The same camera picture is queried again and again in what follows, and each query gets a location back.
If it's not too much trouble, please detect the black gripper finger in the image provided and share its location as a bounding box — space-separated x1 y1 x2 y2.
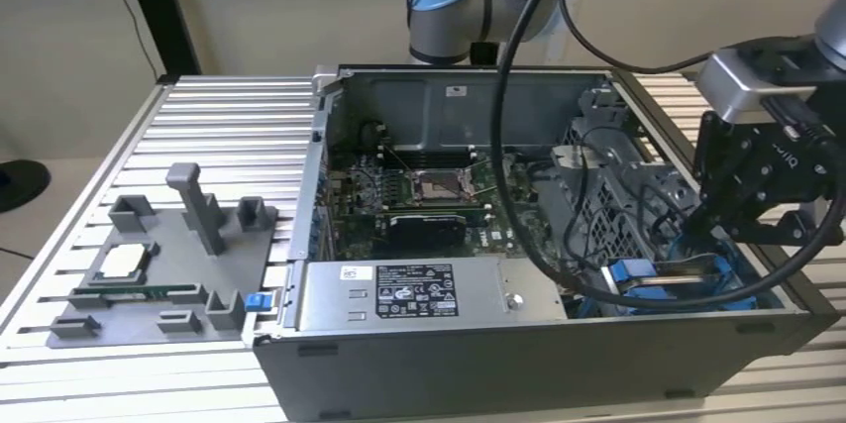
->
679 112 772 242
723 198 826 247

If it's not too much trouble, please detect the hard disk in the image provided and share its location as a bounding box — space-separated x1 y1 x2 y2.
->
604 239 759 318

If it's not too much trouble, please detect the grey perforated disk bay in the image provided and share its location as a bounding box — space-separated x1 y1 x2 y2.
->
534 115 703 265

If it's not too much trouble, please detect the metal socket cover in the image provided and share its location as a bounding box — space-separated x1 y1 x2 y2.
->
462 155 518 197

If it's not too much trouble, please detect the green motherboard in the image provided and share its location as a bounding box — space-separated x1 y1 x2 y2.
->
327 145 555 264

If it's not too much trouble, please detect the CPU socket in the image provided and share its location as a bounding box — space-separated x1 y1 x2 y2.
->
412 168 478 205

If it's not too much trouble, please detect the black graphics card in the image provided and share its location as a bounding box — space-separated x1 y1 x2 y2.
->
386 212 468 249

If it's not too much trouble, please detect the dark grey PC case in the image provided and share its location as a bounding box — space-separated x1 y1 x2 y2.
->
240 63 842 423

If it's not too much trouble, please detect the black power supply label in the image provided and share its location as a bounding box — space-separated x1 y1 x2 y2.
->
374 264 460 320

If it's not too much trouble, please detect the silver power supply unit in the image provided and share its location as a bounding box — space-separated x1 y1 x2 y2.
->
296 259 571 333

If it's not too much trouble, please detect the grey parts rack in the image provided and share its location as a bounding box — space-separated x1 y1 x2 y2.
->
45 162 283 348

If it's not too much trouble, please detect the green RAM stick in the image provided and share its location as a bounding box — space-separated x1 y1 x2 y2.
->
75 284 200 298

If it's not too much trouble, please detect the silver CPU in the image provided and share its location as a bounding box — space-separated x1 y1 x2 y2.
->
97 247 151 278

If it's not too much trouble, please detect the black round stand foot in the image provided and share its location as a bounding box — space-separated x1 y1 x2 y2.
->
0 159 53 214

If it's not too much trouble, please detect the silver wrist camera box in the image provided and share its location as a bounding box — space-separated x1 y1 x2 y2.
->
696 46 821 125

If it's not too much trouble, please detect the black looped case wire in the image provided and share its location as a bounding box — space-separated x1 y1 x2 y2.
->
564 126 695 270

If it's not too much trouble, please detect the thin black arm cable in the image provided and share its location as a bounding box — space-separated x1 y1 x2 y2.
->
564 0 722 75

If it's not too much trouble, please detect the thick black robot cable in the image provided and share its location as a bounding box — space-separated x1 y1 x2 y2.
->
492 0 846 311

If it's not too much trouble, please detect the black upright frame post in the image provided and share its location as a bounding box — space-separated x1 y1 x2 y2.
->
117 0 204 75

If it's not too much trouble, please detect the thin black wall cable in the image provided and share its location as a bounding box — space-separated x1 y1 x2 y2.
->
97 0 161 83

